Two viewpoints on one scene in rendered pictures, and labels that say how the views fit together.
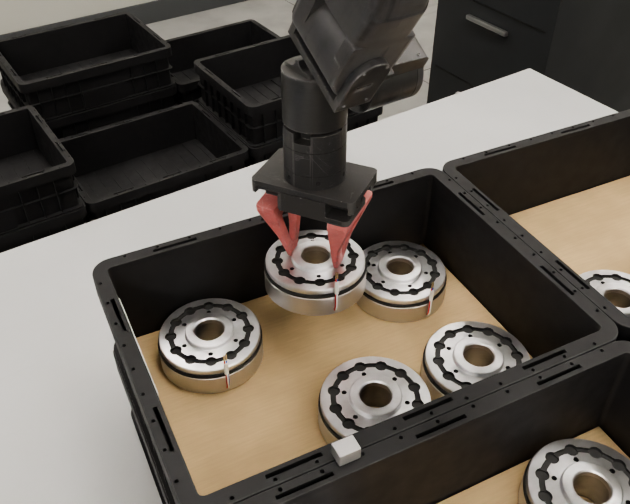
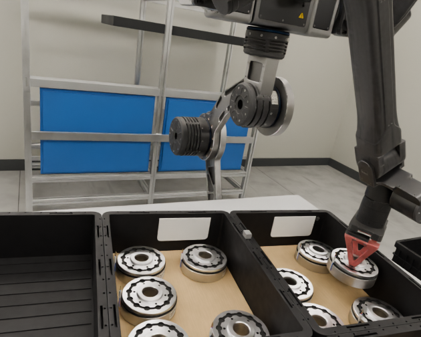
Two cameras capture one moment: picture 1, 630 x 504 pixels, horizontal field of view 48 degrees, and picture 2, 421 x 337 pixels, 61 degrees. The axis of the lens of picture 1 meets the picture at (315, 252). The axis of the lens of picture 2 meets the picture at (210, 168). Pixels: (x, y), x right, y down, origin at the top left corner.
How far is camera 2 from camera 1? 77 cm
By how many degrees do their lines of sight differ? 81
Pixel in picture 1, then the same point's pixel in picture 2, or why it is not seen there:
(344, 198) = (353, 222)
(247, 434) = (276, 262)
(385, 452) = (246, 243)
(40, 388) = not seen: hidden behind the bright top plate
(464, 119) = not seen: outside the picture
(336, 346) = (326, 294)
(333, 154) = (365, 207)
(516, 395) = (272, 281)
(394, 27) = (363, 144)
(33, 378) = not seen: hidden behind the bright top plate
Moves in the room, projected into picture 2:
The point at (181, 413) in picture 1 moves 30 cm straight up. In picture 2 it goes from (285, 250) to (313, 142)
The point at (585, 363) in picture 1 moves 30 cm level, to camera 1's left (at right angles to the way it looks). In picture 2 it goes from (293, 309) to (285, 224)
